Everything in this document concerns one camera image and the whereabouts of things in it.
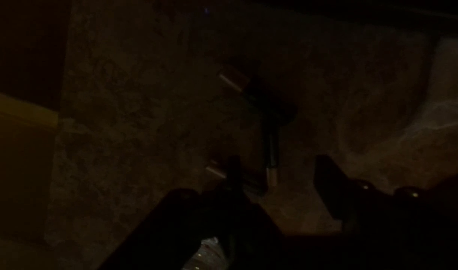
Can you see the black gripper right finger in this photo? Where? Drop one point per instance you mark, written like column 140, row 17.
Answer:
column 339, row 192

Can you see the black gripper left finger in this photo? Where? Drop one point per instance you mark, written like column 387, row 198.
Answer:
column 234, row 177

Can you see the crumpled white cloth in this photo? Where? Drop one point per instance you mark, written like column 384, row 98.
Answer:
column 448, row 99

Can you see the yellowish wooden ledge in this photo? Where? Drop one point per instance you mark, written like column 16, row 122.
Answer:
column 19, row 150

